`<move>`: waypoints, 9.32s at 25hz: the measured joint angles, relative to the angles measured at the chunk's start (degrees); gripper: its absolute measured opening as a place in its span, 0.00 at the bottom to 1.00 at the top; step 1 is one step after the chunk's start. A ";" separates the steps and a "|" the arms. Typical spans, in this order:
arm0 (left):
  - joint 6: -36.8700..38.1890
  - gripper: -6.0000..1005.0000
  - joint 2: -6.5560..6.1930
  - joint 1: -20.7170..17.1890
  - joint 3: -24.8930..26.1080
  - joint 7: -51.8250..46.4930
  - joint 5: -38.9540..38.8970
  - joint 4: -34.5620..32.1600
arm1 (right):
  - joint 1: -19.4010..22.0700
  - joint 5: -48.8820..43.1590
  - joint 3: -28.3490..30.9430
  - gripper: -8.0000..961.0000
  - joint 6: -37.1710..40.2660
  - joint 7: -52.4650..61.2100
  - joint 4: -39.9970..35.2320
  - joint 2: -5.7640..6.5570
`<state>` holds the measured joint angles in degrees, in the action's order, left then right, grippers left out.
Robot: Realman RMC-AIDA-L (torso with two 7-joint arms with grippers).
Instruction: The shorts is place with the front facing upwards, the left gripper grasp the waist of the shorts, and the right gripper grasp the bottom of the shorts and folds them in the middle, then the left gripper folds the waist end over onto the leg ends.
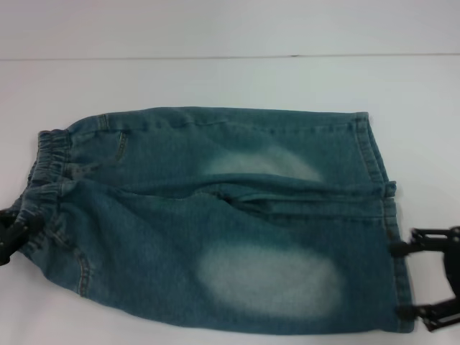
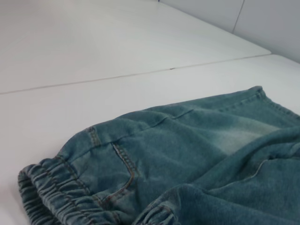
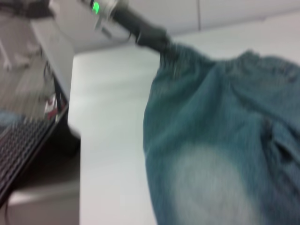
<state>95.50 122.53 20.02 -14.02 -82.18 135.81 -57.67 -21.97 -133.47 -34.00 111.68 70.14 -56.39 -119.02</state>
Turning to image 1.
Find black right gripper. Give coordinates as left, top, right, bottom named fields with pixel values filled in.
left=391, top=225, right=460, bottom=334

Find blue denim shorts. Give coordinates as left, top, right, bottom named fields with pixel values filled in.
left=14, top=105, right=418, bottom=335

